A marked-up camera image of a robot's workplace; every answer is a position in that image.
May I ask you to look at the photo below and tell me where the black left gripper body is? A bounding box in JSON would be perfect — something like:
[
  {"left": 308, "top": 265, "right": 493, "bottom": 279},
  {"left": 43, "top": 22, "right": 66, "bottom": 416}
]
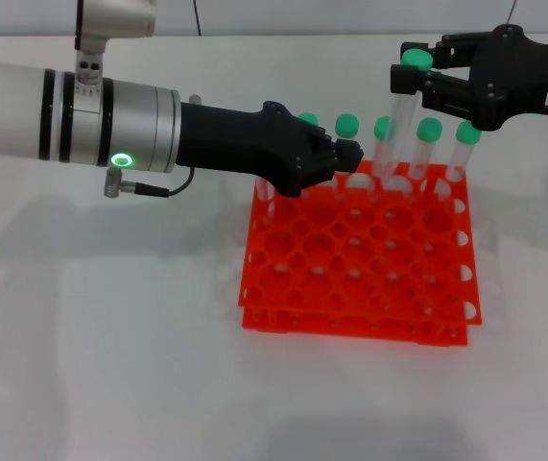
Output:
[{"left": 177, "top": 100, "right": 314, "bottom": 199}]

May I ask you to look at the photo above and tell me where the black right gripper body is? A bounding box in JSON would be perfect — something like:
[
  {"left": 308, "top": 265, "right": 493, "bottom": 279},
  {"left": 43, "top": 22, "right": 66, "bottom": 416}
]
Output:
[{"left": 466, "top": 25, "right": 548, "bottom": 133}]

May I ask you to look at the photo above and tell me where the clear test tube green cap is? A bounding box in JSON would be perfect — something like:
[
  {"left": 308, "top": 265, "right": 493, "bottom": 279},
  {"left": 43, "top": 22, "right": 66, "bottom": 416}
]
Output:
[
  {"left": 334, "top": 112, "right": 361, "bottom": 201},
  {"left": 255, "top": 175, "right": 279, "bottom": 227},
  {"left": 407, "top": 117, "right": 443, "bottom": 193},
  {"left": 297, "top": 111, "right": 321, "bottom": 198},
  {"left": 439, "top": 119, "right": 484, "bottom": 198},
  {"left": 372, "top": 116, "right": 398, "bottom": 196},
  {"left": 373, "top": 47, "right": 434, "bottom": 186}
]

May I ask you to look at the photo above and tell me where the orange test tube rack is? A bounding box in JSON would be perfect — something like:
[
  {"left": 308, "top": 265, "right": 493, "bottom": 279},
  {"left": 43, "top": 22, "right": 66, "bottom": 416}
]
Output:
[{"left": 237, "top": 154, "right": 485, "bottom": 348}]

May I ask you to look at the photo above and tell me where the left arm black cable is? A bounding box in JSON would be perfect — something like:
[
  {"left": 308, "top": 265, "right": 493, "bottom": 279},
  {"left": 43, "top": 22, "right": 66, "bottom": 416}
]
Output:
[{"left": 104, "top": 167, "right": 196, "bottom": 199}]

